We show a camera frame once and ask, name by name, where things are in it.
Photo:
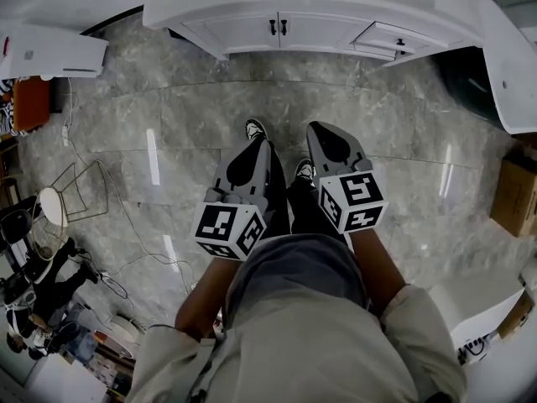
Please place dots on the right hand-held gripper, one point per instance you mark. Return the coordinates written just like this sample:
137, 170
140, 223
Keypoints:
335, 158

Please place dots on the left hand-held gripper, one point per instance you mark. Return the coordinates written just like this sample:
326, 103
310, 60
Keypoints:
228, 229

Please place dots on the white cabinet door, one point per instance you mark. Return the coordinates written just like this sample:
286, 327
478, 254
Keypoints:
235, 32
323, 29

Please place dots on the person's left forearm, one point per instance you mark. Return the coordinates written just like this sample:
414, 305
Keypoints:
210, 292

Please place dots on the person's right forearm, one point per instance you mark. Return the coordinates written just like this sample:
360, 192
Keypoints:
377, 267

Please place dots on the white cabinet drawer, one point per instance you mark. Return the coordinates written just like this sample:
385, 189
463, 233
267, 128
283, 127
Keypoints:
386, 36

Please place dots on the white sink cabinet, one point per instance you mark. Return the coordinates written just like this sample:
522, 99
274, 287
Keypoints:
293, 2

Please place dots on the large white appliance door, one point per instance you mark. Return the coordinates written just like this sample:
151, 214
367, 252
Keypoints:
507, 78

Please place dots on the person's right black-white shoe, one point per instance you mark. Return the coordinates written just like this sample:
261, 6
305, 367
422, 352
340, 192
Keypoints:
305, 169

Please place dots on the person's black-white shoe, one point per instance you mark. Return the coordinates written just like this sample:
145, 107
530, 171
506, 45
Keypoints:
305, 169
256, 128

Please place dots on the person's black trousers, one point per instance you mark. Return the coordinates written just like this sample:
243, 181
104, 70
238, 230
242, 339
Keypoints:
304, 212

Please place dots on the person's left black-white shoe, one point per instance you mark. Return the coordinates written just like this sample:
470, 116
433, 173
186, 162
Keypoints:
256, 128

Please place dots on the person's beige jacket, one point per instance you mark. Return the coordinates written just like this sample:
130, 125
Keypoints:
302, 342

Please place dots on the dark green bin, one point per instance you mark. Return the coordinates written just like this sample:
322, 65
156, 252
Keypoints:
465, 82

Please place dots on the round white disc device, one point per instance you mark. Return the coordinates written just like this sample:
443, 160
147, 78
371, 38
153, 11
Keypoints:
119, 334

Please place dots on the round white stool seat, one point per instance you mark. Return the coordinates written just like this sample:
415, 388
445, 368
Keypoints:
53, 206

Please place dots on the brown cardboard box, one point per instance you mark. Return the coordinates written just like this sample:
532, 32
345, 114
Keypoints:
516, 195

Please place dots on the white power strip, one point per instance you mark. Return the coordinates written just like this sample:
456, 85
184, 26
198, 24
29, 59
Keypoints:
65, 136

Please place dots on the white storage box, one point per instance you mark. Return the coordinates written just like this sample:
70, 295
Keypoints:
478, 309

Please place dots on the black office chair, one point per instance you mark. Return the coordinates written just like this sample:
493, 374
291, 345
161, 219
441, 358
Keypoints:
17, 225

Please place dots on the white side table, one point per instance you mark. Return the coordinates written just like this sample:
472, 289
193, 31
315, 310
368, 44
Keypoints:
63, 380

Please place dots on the orange box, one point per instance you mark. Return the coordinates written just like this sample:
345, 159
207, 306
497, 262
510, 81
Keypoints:
31, 103

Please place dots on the white box appliance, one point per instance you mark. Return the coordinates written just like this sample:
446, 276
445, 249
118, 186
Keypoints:
50, 50

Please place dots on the black-white striped cloth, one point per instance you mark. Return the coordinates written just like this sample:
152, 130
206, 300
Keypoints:
6, 107

